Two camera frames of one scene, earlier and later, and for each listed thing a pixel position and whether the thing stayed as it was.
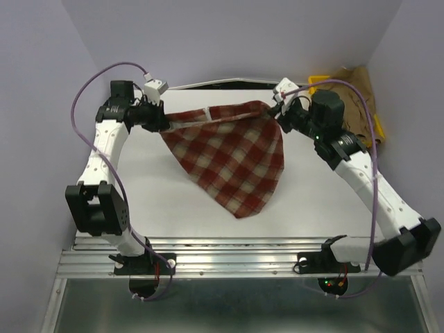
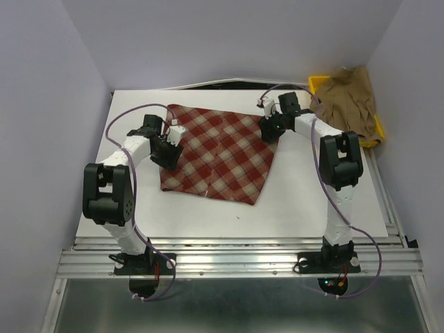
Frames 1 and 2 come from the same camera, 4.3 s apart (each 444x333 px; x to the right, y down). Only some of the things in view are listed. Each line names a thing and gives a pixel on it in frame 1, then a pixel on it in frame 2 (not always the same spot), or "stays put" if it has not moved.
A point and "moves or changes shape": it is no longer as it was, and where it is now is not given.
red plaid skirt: [234, 151] moves or changes shape
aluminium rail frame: [213, 257] stays put
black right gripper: [284, 116] → [265, 133]
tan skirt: [356, 118] stays put
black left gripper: [158, 121] → [171, 161]
